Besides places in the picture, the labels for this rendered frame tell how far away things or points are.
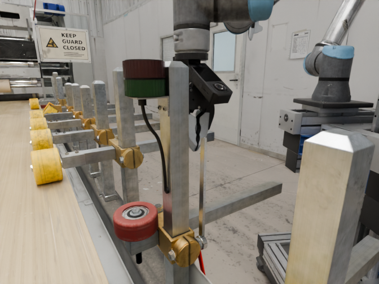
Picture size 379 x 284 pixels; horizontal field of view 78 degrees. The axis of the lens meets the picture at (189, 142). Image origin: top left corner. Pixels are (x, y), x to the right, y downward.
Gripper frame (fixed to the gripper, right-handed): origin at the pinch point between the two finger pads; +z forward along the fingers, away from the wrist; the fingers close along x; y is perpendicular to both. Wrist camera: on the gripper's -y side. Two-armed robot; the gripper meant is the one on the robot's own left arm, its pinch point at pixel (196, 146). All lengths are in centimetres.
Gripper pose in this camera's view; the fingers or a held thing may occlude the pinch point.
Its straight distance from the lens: 53.7
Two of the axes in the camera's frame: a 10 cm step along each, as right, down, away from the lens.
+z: 0.0, 9.6, 2.7
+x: -8.5, 1.5, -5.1
